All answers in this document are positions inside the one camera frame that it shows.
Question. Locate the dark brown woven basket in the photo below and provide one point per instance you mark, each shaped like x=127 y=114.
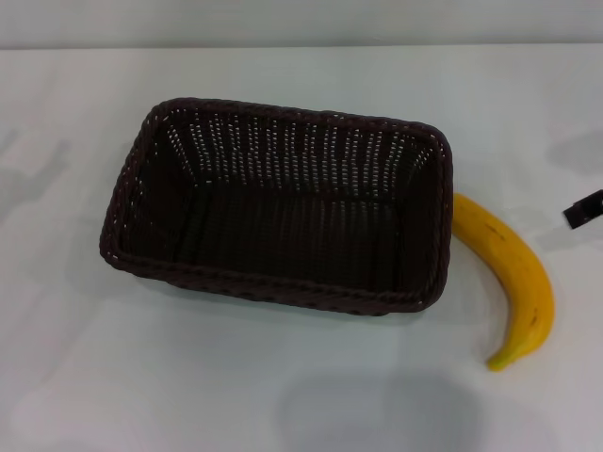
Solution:
x=301 y=245

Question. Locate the yellow banana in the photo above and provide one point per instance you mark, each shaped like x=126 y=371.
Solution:
x=518 y=273

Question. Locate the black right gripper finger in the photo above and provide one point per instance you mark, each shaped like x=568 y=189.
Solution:
x=586 y=211

